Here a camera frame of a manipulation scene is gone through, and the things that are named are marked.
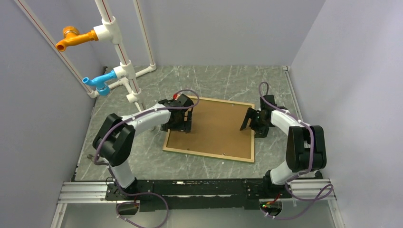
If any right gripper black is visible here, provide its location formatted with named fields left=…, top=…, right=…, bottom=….
left=240, top=107, right=269, bottom=138

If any brown backing board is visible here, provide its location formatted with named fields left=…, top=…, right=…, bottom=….
left=166, top=98, right=252, bottom=160

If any wooden picture frame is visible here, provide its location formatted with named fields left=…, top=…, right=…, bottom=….
left=162, top=95, right=256, bottom=163

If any white pvc pipe stand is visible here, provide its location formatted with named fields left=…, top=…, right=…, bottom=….
left=15, top=0, right=156, bottom=111

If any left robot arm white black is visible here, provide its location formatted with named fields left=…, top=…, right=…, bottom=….
left=92, top=94, right=199, bottom=200

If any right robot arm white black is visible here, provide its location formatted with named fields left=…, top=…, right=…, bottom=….
left=240, top=95, right=327, bottom=197

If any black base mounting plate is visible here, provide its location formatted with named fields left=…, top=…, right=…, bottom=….
left=105, top=177, right=291, bottom=212

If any blue plastic faucet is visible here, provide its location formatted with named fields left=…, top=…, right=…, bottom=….
left=82, top=70, right=117, bottom=96

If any orange plastic faucet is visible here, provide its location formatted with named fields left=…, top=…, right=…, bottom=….
left=55, top=26, right=99, bottom=52

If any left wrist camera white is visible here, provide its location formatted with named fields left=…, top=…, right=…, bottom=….
left=173, top=94, right=187, bottom=102

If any black handled hammer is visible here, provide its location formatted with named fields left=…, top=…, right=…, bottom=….
left=86, top=154, right=103, bottom=166

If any aluminium rail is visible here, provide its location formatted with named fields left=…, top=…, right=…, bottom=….
left=51, top=178, right=331, bottom=228

